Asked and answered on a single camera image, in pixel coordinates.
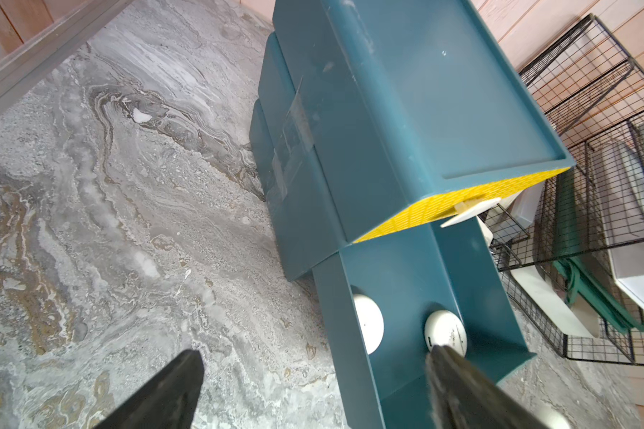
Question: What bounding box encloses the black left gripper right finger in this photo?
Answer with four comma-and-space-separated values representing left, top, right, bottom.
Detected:
426, 346, 545, 428

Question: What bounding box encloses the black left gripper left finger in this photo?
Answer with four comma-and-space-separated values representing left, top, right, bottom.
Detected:
98, 350, 205, 428

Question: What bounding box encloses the white round earphone case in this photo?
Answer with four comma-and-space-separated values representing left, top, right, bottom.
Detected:
424, 309, 468, 357
353, 294, 385, 355

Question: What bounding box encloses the yellow drawer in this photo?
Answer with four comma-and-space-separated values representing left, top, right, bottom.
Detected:
353, 167, 569, 244

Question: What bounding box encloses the teal drawer cabinet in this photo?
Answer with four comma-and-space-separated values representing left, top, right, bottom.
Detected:
250, 1, 574, 281

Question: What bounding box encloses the black wire desk organizer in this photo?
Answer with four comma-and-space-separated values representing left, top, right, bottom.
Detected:
486, 15, 644, 366

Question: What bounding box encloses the aluminium frame rail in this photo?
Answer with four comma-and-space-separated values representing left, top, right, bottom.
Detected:
0, 1, 131, 115

